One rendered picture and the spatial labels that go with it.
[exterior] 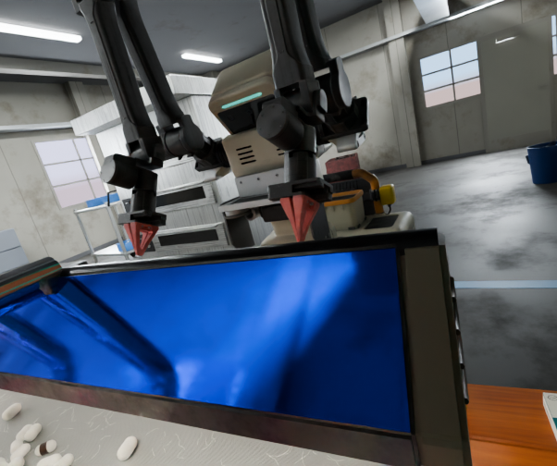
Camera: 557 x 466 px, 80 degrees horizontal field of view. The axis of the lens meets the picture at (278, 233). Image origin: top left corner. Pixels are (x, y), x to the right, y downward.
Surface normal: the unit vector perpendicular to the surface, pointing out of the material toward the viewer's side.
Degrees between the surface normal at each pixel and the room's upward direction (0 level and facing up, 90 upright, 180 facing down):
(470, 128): 90
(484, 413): 0
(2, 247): 90
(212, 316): 58
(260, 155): 98
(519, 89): 90
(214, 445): 0
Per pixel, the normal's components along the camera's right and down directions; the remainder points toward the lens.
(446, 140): -0.47, 0.33
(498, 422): -0.24, -0.94
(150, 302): -0.47, -0.22
